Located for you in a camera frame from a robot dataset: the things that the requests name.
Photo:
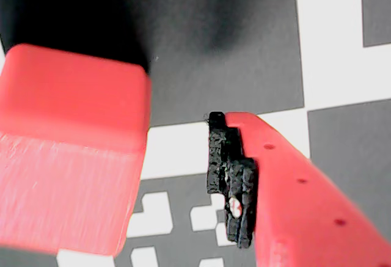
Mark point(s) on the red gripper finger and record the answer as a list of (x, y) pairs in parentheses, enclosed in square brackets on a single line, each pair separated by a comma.
[(305, 212)]

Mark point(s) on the red cube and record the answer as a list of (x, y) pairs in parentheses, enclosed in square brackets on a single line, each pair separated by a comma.
[(70, 144)]

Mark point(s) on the black white marker checkerboard mat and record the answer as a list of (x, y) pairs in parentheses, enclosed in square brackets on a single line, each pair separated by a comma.
[(229, 50)]

